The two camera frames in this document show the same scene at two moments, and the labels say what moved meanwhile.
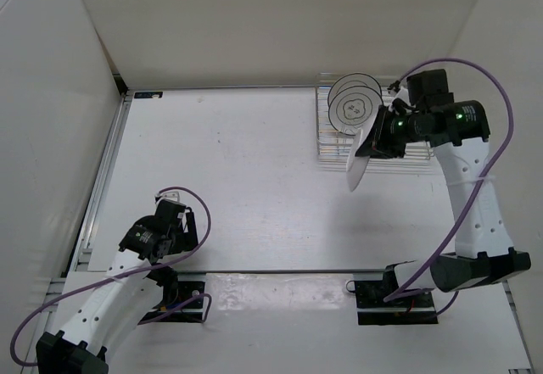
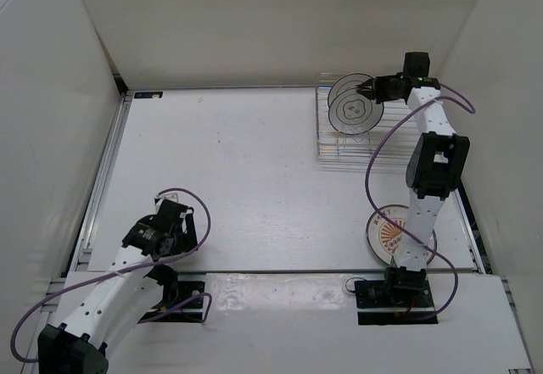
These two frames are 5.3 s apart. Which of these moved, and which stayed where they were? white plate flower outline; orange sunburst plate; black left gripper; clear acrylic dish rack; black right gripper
Moved: black right gripper; orange sunburst plate
Stayed: white plate flower outline; black left gripper; clear acrylic dish rack
